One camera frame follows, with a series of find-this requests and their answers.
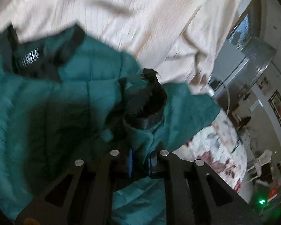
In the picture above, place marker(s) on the floral red white bedspread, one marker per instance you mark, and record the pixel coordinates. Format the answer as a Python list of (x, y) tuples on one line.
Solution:
[(218, 146)]

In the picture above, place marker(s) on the grey refrigerator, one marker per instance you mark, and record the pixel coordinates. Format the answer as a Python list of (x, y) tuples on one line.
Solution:
[(237, 70)]

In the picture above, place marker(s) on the framed wall picture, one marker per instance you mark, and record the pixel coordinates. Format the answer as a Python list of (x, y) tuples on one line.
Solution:
[(275, 103)]

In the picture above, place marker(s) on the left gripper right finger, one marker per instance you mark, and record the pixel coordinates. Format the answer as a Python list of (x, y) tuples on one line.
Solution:
[(195, 194)]

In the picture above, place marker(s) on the white plastic chair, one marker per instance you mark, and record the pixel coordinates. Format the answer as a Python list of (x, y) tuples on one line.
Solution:
[(259, 162)]

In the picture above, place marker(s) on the green quilted puffer jacket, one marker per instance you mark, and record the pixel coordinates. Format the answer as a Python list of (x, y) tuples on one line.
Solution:
[(68, 97)]

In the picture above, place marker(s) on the beige patterned curtain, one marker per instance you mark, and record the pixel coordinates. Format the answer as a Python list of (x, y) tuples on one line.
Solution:
[(180, 39)]

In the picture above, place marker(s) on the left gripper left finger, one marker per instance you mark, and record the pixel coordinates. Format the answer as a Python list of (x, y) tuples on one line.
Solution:
[(83, 194)]

